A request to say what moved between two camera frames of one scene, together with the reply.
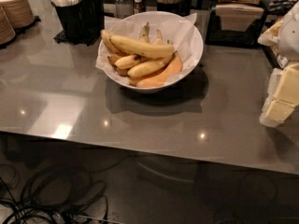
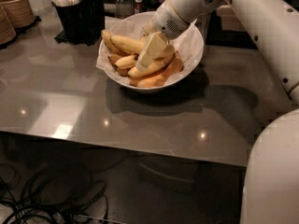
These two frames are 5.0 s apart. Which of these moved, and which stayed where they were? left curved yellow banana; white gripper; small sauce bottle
Moved: white gripper
Stayed: small sauce bottle; left curved yellow banana
